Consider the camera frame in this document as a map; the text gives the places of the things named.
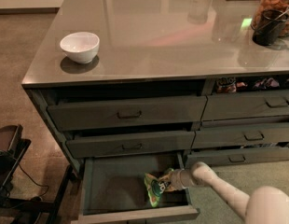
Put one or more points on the middle right drawer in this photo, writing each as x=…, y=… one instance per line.
x=229, y=136

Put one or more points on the open bottom left drawer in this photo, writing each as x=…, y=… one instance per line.
x=114, y=192

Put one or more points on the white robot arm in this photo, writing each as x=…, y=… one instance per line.
x=266, y=205

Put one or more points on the bottom right drawer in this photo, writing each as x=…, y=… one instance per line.
x=238, y=156

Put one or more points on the white ceramic bowl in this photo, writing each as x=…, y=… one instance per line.
x=80, y=47

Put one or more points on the black cup with utensils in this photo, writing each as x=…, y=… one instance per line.
x=269, y=27

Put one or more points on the grey kitchen island cabinet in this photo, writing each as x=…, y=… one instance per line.
x=152, y=49

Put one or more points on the green rice chip bag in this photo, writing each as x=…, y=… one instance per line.
x=156, y=186

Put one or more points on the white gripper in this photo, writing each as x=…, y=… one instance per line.
x=179, y=178

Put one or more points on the middle left drawer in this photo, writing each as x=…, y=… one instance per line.
x=129, y=144

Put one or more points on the top left drawer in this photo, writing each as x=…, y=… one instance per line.
x=124, y=113

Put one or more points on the snack bag in top drawer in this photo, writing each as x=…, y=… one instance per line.
x=226, y=85

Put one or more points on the top right drawer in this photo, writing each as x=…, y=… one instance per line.
x=254, y=104

